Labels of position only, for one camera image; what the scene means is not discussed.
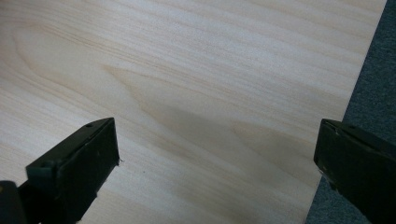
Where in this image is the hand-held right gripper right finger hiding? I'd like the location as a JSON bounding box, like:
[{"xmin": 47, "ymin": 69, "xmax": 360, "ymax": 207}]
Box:
[{"xmin": 313, "ymin": 118, "xmax": 396, "ymax": 224}]

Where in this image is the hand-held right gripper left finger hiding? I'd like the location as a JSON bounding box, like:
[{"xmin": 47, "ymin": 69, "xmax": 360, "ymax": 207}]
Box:
[{"xmin": 18, "ymin": 117, "xmax": 120, "ymax": 224}]

